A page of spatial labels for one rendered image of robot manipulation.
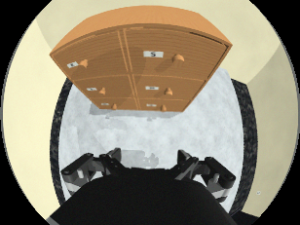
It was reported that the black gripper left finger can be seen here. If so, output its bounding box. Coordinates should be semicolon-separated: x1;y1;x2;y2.
61;148;136;196

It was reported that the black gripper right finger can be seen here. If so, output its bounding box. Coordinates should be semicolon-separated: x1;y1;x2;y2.
158;150;236;203

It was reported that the brown wooden drawer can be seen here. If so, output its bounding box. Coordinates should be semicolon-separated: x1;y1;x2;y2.
91;97;138;110
138;97;190;112
133;74;205;99
53;29;128;79
73;74;134;97
126;27;227;78

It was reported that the brown wooden chest of drawers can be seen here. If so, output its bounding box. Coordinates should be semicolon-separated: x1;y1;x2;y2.
49;5;233;112

